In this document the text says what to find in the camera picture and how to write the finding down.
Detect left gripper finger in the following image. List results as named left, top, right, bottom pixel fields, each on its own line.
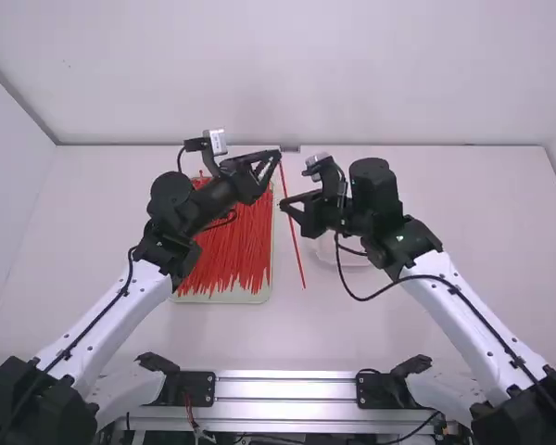
left=247, top=147, right=283, bottom=169
left=251, top=157, right=282, bottom=201

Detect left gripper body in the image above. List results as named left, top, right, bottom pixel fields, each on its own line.
left=219, top=156, right=266, bottom=206

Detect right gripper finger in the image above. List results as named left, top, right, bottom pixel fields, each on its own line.
left=281, top=190, right=318, bottom=208
left=283, top=206, right=309, bottom=234

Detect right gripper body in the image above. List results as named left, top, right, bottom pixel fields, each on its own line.
left=302, top=184, right=351, bottom=240

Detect orange cable tie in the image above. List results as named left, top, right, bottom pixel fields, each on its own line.
left=279, top=159, right=308, bottom=291

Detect white dish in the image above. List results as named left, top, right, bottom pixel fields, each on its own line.
left=305, top=226, right=370, bottom=271

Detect pale tray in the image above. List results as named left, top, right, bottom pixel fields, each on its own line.
left=168, top=175, right=280, bottom=305

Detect silver rails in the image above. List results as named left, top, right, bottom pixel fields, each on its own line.
left=0, top=367, right=474, bottom=437

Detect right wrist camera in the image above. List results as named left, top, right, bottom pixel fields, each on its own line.
left=304, top=151, right=335, bottom=171

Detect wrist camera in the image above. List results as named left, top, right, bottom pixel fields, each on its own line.
left=304, top=151, right=335, bottom=171
left=202, top=129, right=229, bottom=156

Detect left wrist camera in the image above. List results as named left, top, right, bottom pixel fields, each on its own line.
left=202, top=129, right=229, bottom=156

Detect black cable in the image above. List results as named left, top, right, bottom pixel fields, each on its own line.
left=334, top=229, right=450, bottom=303
left=175, top=137, right=206, bottom=173

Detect row of orange cable ties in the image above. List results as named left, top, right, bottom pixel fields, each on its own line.
left=175, top=178, right=274, bottom=298

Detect red wire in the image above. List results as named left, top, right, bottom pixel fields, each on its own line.
left=183, top=391, right=214, bottom=439

